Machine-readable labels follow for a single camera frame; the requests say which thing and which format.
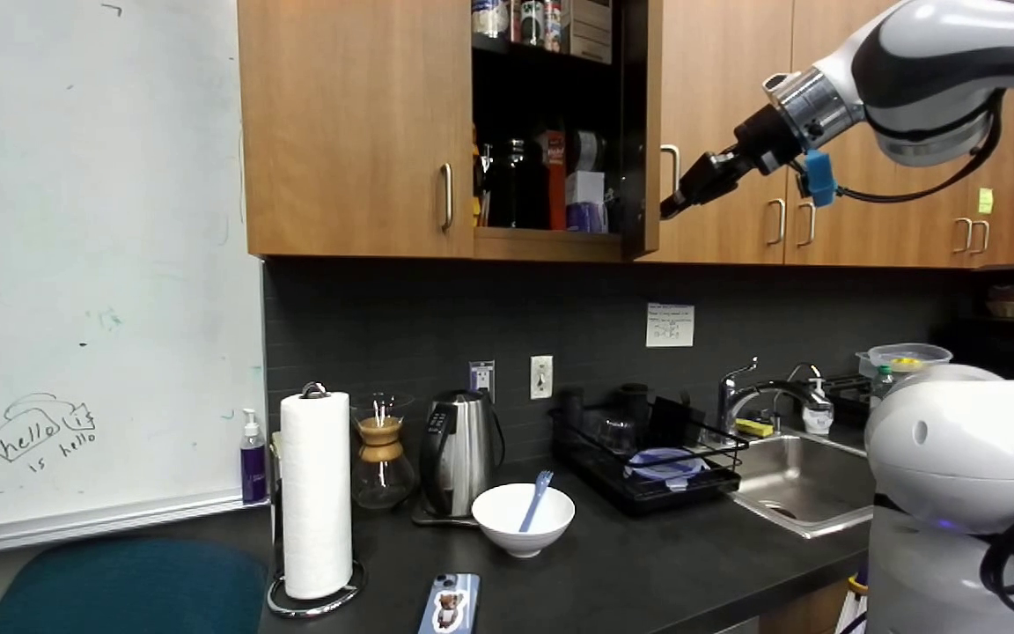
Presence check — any white whiteboard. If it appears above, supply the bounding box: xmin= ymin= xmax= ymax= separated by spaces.
xmin=0 ymin=0 xmax=264 ymax=550

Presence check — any blue chair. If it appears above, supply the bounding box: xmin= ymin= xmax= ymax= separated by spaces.
xmin=0 ymin=540 xmax=266 ymax=634

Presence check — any wooden cupboard door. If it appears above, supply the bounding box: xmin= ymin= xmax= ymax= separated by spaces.
xmin=611 ymin=0 xmax=653 ymax=258
xmin=234 ymin=0 xmax=476 ymax=258

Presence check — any white ceramic bowl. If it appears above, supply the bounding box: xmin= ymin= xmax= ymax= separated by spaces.
xmin=470 ymin=483 xmax=577 ymax=560

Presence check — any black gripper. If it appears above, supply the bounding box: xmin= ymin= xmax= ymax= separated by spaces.
xmin=659 ymin=106 xmax=801 ymax=217

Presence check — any steel sink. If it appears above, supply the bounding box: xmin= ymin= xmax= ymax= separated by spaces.
xmin=727 ymin=438 xmax=871 ymax=540

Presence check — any blue phone on counter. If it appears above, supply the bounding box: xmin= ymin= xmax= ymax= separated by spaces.
xmin=417 ymin=570 xmax=482 ymax=634

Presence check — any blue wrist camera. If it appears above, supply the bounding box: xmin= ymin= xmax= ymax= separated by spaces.
xmin=800 ymin=150 xmax=839 ymax=209

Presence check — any grey light switch plate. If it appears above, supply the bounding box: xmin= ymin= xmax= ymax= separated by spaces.
xmin=643 ymin=303 xmax=697 ymax=348

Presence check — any blue spoon in bowl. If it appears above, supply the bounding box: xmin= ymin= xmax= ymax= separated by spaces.
xmin=517 ymin=470 xmax=551 ymax=532

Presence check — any glass coffee carafe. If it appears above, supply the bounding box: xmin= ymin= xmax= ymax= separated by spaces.
xmin=355 ymin=390 xmax=415 ymax=512

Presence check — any blue white plate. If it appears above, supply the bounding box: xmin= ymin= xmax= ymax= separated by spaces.
xmin=621 ymin=449 xmax=706 ymax=493

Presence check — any purple soap bottle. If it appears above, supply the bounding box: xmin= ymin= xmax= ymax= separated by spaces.
xmin=240 ymin=410 xmax=266 ymax=505

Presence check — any stainless steel electric kettle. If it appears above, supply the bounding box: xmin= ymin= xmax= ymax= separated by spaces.
xmin=415 ymin=390 xmax=505 ymax=526

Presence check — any chrome faucet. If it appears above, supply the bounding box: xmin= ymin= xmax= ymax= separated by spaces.
xmin=715 ymin=355 xmax=835 ymax=438

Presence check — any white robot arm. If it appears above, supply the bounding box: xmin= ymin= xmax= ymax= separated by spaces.
xmin=660 ymin=0 xmax=1014 ymax=634

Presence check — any plastic container with food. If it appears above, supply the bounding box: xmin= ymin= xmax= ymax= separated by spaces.
xmin=860 ymin=341 xmax=954 ymax=376

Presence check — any white wall outlet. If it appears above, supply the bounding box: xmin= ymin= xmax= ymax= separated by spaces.
xmin=528 ymin=355 xmax=551 ymax=402

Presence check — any black dish rack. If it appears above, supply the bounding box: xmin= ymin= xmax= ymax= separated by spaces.
xmin=551 ymin=385 xmax=747 ymax=518

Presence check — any white paper towel roll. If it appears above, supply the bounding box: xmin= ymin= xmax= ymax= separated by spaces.
xmin=266 ymin=385 xmax=355 ymax=619

